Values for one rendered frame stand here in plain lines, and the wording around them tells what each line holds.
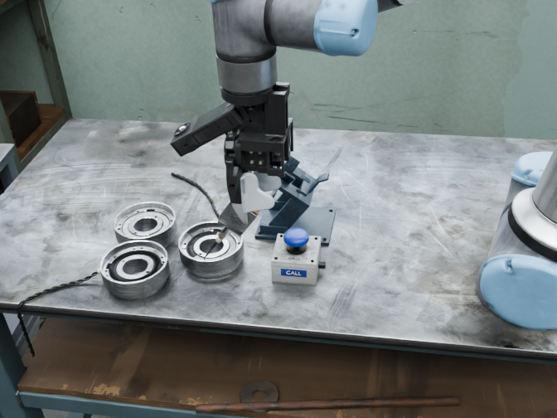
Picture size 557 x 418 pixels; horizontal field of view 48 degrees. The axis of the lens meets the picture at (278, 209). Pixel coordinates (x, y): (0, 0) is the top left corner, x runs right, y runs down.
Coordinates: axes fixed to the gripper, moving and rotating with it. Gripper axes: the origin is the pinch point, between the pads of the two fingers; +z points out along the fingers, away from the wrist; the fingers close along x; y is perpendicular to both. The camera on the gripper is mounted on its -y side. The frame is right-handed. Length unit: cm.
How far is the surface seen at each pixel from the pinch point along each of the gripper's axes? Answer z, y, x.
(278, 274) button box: 11.2, 5.1, -0.7
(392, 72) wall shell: 48, 17, 165
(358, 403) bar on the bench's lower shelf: 36.8, 18.8, -2.9
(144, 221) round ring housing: 11.0, -20.4, 8.8
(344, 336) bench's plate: 13.7, 16.4, -9.5
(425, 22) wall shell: 28, 28, 165
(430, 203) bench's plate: 13.1, 28.3, 24.9
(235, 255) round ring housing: 9.8, -2.0, 1.0
